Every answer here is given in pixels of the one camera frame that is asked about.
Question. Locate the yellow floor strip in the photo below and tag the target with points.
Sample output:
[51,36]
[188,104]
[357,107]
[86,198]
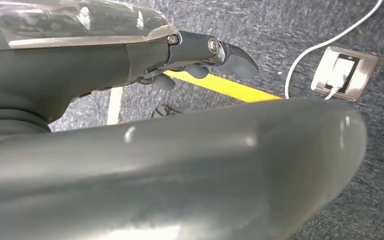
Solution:
[231,89]

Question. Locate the white strip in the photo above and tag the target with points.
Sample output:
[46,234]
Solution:
[114,106]

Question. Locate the floor socket with plug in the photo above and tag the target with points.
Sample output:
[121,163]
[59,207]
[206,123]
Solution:
[361,78]

